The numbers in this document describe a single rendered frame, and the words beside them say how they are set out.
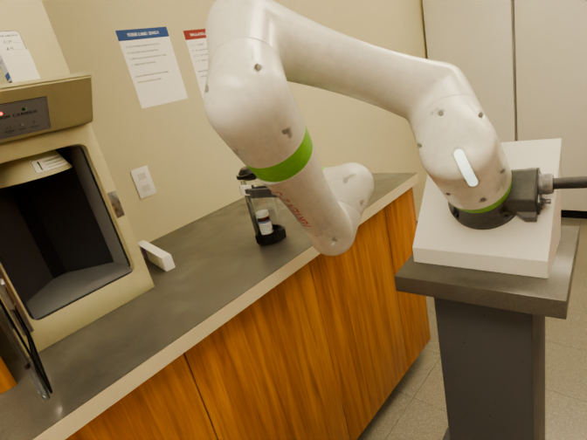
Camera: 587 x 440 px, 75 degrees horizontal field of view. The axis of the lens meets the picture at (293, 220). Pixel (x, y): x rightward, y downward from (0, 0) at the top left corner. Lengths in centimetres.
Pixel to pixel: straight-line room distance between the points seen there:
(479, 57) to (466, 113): 259
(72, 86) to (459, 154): 79
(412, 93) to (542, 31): 249
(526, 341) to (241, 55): 79
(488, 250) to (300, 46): 55
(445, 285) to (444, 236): 12
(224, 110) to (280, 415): 96
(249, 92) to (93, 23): 117
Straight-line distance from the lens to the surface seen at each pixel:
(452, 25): 339
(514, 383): 106
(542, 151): 97
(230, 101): 51
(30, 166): 108
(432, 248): 92
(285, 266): 106
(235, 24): 61
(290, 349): 120
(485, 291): 85
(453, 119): 75
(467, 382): 111
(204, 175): 174
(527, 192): 86
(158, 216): 164
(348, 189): 88
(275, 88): 52
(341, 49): 71
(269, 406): 121
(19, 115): 99
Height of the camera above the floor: 140
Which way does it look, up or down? 20 degrees down
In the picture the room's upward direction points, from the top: 13 degrees counter-clockwise
